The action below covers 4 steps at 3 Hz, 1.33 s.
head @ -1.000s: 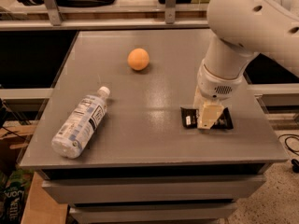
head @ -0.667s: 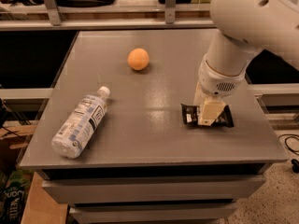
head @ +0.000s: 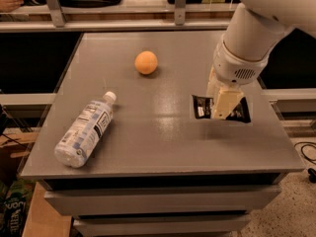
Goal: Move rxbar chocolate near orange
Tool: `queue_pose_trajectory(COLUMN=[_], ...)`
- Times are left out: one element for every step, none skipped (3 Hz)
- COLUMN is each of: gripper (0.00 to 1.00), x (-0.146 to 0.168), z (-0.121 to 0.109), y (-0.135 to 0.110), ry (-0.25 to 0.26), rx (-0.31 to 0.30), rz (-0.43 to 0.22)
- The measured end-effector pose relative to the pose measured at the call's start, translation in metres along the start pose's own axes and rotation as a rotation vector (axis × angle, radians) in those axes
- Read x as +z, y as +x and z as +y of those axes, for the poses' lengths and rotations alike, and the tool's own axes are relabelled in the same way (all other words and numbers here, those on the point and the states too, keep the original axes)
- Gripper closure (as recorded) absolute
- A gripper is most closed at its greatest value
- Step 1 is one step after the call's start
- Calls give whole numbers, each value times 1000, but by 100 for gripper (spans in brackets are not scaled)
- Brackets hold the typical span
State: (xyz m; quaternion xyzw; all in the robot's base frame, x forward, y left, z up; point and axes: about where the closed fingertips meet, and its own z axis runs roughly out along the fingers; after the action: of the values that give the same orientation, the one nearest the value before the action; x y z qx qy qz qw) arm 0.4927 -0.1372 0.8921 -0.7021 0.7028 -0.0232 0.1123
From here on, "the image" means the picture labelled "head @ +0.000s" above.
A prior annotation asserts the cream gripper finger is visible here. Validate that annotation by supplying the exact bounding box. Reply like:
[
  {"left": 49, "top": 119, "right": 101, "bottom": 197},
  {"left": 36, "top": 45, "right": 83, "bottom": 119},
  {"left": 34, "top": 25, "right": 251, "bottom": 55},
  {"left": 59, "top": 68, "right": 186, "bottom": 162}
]
[
  {"left": 206, "top": 83, "right": 218, "bottom": 119},
  {"left": 213, "top": 92, "right": 243, "bottom": 119}
]

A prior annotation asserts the black rxbar chocolate wrapper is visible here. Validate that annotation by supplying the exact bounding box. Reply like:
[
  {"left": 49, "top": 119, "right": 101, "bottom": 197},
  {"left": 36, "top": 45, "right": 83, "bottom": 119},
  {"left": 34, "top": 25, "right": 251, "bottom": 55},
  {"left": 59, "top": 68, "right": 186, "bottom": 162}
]
[{"left": 193, "top": 95, "right": 251, "bottom": 123}]

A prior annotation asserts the orange fruit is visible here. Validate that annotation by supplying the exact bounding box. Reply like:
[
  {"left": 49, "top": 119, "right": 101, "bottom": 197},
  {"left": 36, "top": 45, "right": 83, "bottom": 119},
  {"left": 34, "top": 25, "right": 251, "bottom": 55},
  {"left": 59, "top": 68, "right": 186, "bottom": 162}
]
[{"left": 134, "top": 51, "right": 158, "bottom": 75}]

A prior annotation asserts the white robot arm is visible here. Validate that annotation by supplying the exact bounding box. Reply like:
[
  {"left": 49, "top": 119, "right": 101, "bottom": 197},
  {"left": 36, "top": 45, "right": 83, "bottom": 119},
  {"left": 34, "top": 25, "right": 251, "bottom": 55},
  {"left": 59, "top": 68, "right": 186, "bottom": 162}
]
[{"left": 206, "top": 0, "right": 316, "bottom": 119}]

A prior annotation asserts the person hand in background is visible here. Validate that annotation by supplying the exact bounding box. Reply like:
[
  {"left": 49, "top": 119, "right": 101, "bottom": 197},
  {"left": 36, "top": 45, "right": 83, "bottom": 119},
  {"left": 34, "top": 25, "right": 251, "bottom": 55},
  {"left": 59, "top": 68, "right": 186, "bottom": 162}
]
[{"left": 0, "top": 0, "right": 24, "bottom": 13}]

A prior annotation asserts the grey drawer cabinet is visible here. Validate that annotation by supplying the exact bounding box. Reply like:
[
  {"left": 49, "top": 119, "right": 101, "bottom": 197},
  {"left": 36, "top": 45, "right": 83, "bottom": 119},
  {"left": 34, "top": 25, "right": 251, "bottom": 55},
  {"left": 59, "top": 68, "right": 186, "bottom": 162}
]
[{"left": 22, "top": 31, "right": 303, "bottom": 237}]

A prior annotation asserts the clear plastic water bottle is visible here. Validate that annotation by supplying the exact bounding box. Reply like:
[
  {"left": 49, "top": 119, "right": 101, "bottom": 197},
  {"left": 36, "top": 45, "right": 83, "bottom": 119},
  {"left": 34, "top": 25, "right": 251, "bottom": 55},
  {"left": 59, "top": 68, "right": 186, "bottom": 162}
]
[{"left": 54, "top": 92, "right": 117, "bottom": 168}]

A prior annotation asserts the brown cardboard box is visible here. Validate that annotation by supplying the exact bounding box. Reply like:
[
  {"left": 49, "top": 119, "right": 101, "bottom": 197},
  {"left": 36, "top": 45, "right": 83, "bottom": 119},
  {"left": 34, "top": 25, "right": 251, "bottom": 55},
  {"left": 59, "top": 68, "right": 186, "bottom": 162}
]
[{"left": 22, "top": 183, "right": 71, "bottom": 237}]

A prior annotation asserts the green nestle water pack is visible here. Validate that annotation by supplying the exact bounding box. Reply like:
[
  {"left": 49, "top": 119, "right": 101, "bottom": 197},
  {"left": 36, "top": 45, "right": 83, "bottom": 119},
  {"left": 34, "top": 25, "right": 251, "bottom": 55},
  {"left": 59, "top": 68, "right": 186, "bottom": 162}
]
[{"left": 0, "top": 179, "right": 35, "bottom": 237}]

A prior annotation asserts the black cable on floor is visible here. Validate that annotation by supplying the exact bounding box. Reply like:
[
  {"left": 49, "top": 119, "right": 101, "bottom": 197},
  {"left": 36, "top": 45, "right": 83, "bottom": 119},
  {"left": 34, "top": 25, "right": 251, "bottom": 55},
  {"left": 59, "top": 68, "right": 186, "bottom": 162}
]
[{"left": 293, "top": 141, "right": 316, "bottom": 184}]

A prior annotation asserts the metal shelf rail frame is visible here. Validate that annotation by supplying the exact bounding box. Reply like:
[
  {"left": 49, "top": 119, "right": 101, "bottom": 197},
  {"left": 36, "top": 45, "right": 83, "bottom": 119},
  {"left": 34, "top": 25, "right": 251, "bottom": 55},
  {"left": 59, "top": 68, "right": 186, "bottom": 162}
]
[{"left": 0, "top": 0, "right": 237, "bottom": 33}]

